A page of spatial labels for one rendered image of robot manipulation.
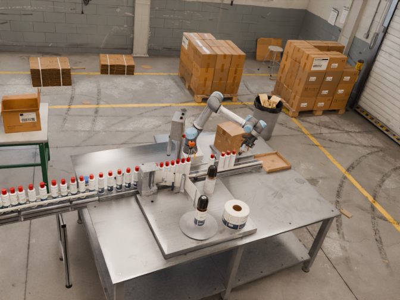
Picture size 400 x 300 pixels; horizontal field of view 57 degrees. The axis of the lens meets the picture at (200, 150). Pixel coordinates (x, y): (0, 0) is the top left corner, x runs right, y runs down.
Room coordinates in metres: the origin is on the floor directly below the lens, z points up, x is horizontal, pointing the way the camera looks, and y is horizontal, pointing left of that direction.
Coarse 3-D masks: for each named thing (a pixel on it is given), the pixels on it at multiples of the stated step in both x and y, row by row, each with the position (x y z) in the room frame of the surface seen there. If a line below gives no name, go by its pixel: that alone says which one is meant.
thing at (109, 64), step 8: (104, 56) 6.89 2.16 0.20; (112, 56) 6.96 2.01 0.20; (120, 56) 7.02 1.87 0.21; (128, 56) 7.09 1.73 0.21; (104, 64) 6.49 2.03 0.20; (112, 64) 6.54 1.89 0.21; (120, 64) 6.59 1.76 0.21; (128, 64) 6.68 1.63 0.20; (104, 72) 6.51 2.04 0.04; (112, 72) 6.55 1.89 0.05; (120, 72) 6.60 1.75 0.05; (128, 72) 6.66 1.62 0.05
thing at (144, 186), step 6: (144, 174) 2.33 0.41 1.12; (150, 174) 2.39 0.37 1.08; (138, 180) 2.41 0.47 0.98; (144, 180) 2.33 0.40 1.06; (150, 180) 2.38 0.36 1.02; (138, 186) 2.40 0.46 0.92; (144, 186) 2.33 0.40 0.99; (150, 186) 2.37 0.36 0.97; (156, 186) 2.41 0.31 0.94; (144, 192) 2.33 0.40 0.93; (150, 192) 2.36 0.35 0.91; (156, 192) 2.39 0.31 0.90
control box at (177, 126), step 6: (174, 114) 2.75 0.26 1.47; (180, 114) 2.76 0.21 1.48; (186, 114) 2.79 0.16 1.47; (174, 120) 2.65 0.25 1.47; (180, 120) 2.66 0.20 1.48; (174, 126) 2.64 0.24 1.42; (180, 126) 2.64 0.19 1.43; (174, 132) 2.64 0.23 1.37; (180, 132) 2.64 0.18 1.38; (174, 138) 2.64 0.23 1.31; (180, 138) 2.64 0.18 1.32
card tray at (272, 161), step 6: (258, 156) 3.29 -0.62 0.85; (264, 156) 3.33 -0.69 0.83; (270, 156) 3.35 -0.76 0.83; (276, 156) 3.37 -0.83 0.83; (282, 156) 3.34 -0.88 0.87; (264, 162) 3.21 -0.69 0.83; (270, 162) 3.23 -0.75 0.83; (276, 162) 3.24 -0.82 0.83; (282, 162) 3.26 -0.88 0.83; (288, 162) 3.24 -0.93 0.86; (264, 168) 3.10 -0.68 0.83; (270, 168) 3.12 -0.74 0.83; (276, 168) 3.10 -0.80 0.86; (282, 168) 3.14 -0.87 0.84
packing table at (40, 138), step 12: (0, 108) 3.47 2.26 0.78; (48, 108) 3.69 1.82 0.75; (0, 120) 3.24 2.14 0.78; (0, 132) 3.03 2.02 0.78; (24, 132) 3.10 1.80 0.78; (36, 132) 3.14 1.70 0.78; (0, 144) 2.87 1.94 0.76; (12, 144) 2.95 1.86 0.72; (24, 144) 3.00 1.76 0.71; (36, 144) 3.04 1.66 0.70; (48, 144) 3.67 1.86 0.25; (48, 156) 3.67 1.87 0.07; (0, 168) 3.18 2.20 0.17; (48, 192) 3.05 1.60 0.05
